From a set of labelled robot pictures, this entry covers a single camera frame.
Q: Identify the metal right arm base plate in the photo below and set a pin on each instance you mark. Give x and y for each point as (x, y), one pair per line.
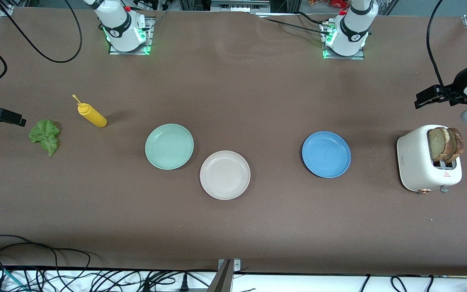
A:
(150, 36)

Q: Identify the green lettuce leaf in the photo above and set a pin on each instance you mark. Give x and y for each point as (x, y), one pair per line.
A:
(45, 134)

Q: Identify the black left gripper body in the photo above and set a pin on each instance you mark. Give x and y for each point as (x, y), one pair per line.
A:
(457, 84)

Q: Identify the yellow mustard squeeze bottle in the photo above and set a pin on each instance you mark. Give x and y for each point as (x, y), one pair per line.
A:
(93, 117)

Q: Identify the grey power strip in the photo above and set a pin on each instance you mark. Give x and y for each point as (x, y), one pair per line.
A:
(239, 5)

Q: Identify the red orange package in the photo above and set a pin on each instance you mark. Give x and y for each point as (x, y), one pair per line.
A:
(330, 3)

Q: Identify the mint green plate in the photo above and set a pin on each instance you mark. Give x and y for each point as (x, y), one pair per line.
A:
(168, 146)

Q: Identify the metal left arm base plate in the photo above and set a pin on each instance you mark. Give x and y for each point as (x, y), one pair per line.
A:
(345, 57)

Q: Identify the dark crust bread slice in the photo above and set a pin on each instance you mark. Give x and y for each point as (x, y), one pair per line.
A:
(458, 142)

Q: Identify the light brown bread slice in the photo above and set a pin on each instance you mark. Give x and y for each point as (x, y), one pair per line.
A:
(436, 144)

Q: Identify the white toaster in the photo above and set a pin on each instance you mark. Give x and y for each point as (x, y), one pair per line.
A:
(414, 162)

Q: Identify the metal table bracket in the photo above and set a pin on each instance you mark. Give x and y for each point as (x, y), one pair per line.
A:
(223, 280)

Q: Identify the beige plate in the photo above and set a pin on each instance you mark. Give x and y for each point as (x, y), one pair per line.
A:
(225, 175)

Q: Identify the black power plug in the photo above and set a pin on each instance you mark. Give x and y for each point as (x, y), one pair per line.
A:
(184, 284)

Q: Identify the blue plate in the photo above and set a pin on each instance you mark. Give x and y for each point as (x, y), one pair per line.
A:
(326, 154)

